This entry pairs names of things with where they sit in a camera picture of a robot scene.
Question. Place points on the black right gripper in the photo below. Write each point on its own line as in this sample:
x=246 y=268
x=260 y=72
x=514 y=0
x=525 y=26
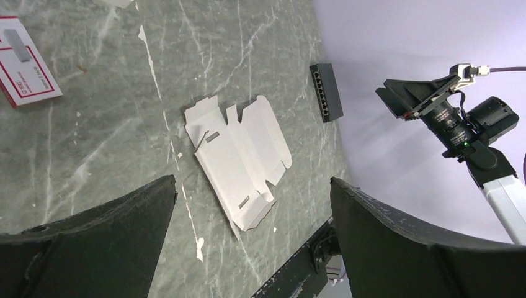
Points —
x=427 y=101

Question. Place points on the red white small card box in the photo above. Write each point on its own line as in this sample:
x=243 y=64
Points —
x=25 y=77

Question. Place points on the white cardboard box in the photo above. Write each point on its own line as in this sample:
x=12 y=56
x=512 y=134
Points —
x=241 y=154

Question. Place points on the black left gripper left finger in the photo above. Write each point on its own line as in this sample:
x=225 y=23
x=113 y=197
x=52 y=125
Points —
x=110 y=250

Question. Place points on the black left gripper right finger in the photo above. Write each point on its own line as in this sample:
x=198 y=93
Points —
x=389 y=253

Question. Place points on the black mounting base rail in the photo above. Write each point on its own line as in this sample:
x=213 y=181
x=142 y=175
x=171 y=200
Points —
x=304 y=274

